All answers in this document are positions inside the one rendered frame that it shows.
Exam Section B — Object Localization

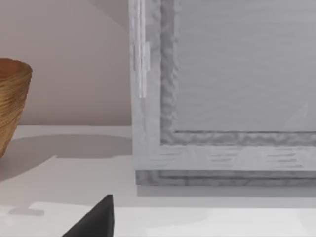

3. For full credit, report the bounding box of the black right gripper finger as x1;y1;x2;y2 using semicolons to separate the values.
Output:
61;194;116;237

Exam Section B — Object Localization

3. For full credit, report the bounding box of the grey wooden cabinet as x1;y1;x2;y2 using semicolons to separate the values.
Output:
128;0;316;186

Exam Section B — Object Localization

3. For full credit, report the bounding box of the woven brown basket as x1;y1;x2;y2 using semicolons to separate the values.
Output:
0;58;33;158

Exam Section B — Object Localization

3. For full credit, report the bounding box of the grey cabinet door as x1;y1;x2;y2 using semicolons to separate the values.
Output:
159;0;316;147

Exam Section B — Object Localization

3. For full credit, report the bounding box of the pale grey door handle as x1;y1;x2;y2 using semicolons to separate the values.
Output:
133;0;151;99

